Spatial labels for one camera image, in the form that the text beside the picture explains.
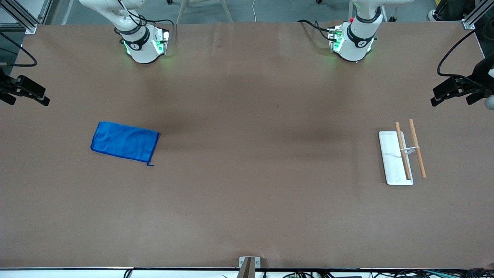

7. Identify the wooden rack rod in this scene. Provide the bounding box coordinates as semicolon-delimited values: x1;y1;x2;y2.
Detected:
395;122;412;181
409;119;427;179

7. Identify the wooden stand leg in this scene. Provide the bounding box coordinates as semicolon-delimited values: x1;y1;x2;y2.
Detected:
218;0;234;22
176;0;194;24

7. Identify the aluminium frame post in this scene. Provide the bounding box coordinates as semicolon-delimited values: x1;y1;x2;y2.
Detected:
0;0;52;34
462;0;494;31

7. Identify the black fabric bag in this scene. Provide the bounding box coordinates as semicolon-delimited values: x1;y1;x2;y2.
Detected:
435;0;470;22

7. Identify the black base cable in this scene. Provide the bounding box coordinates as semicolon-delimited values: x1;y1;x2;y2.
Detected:
115;0;177;44
297;19;337;41

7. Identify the black right base cable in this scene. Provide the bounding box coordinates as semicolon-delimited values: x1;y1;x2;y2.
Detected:
115;0;177;44

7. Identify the blue cloth towel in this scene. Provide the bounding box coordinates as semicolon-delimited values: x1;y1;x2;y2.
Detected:
90;121;160;167

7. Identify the white rack base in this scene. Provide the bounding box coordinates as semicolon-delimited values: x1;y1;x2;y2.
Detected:
378;131;414;186

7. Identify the black cable bundle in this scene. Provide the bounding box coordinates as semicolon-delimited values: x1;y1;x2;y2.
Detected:
223;268;494;278

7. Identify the grey metal table bracket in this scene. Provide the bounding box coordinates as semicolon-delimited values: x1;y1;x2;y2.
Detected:
237;256;261;278

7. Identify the black left base cable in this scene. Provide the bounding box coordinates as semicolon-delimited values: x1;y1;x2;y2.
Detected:
297;19;337;41

